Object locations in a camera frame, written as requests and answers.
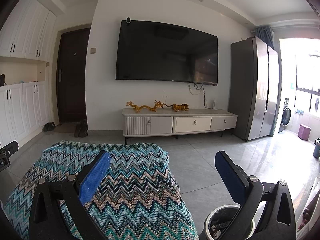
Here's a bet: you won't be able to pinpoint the white round trash bin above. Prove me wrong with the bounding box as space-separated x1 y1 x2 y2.
199 205 240 239

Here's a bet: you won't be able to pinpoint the dark shoes by door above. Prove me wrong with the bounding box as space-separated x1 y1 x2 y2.
43 122 56 132

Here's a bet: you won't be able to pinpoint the brown shoes on doormat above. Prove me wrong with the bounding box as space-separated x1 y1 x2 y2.
74 119 88 138

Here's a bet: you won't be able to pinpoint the zigzag knitted table cloth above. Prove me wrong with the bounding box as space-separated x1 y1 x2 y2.
4 140 198 239

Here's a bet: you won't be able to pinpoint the purple storage stool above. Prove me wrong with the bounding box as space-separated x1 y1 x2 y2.
298 124 311 141

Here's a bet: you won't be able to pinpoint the washing machine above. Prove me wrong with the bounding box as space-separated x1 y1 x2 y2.
279 98 291 133

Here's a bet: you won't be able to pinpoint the dark brown entrance door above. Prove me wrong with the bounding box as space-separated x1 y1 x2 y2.
56 28 90 123

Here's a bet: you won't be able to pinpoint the grey double-door refrigerator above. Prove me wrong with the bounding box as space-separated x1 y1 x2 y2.
228 36 279 141

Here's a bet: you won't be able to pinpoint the white TV cabinet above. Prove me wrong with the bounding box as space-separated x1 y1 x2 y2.
122 108 238 138

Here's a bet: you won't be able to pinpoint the golden dragon figurine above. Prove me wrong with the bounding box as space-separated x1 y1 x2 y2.
126 101 164 113

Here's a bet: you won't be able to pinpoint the golden tiger figurine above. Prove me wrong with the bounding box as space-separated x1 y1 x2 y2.
166 104 189 112

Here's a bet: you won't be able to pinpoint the white wall cabinets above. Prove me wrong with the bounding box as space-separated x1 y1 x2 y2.
1 0 56 145

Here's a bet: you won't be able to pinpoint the television cables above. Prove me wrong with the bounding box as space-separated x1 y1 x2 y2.
187 81 217 111

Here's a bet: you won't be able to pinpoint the black wall television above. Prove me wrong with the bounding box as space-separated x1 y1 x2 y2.
116 20 219 86

